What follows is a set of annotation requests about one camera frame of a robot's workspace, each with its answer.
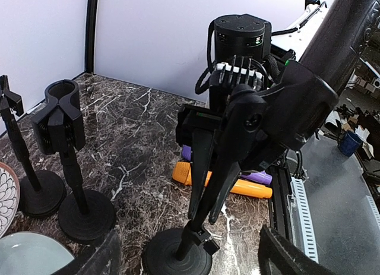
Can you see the black stand of purple microphone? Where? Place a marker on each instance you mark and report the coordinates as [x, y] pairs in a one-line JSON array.
[[86, 214]]

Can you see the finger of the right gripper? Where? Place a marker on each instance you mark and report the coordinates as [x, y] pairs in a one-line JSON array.
[[201, 154], [230, 177]]

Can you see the right black frame post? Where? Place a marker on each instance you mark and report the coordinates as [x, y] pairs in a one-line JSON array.
[[90, 35]]

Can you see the white slotted cable duct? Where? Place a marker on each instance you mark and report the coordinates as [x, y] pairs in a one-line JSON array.
[[300, 220]]

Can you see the black front rail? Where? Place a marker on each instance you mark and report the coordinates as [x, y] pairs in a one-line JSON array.
[[278, 204]]

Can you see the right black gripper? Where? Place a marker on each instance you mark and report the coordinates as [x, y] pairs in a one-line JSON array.
[[249, 127]]

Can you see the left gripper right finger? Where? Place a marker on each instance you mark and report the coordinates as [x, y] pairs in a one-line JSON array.
[[276, 255]]

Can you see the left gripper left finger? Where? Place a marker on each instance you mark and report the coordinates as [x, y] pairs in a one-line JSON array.
[[103, 256]]

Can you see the orange microphone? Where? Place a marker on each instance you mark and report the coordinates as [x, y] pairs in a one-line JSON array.
[[182, 174]]

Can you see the floral patterned bowl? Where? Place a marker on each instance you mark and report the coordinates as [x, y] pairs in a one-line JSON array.
[[9, 197]]

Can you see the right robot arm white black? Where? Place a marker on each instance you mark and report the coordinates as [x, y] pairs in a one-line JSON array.
[[288, 44]]

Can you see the light green plate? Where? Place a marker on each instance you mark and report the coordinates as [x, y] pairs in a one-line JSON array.
[[32, 253]]

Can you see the purple microphone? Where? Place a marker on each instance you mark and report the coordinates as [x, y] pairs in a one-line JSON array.
[[258, 177]]

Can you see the empty black microphone stand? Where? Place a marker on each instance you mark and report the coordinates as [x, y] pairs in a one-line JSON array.
[[42, 191]]

